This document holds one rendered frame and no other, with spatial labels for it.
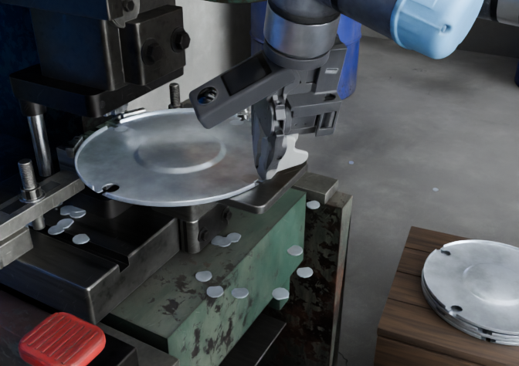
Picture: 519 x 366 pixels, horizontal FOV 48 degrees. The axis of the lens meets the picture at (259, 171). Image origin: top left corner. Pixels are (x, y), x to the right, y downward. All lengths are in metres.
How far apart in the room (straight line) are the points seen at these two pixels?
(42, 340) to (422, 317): 0.81
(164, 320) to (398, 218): 1.49
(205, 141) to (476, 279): 0.69
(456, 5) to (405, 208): 1.75
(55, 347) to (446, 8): 0.45
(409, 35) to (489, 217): 1.77
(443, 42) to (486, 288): 0.84
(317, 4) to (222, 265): 0.42
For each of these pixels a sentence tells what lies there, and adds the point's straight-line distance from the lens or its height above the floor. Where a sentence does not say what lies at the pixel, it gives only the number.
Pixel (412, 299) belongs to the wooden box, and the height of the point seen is 0.35.
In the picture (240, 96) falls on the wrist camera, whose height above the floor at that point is 0.93.
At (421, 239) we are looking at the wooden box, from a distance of 1.44.
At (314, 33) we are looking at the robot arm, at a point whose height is 1.00.
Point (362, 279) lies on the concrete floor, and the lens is 1.85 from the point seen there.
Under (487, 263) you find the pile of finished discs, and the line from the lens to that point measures 1.35.
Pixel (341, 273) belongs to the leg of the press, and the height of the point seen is 0.46.
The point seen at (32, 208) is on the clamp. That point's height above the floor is 0.75.
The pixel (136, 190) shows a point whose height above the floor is 0.78.
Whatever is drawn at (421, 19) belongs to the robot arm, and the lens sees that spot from 0.50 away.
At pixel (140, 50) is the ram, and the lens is 0.75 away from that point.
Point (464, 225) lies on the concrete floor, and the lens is 2.17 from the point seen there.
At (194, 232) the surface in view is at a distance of 0.83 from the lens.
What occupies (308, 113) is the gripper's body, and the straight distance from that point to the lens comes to 0.65.
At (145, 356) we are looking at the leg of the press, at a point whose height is 0.64.
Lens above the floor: 1.16
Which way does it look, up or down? 29 degrees down
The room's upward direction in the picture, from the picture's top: straight up
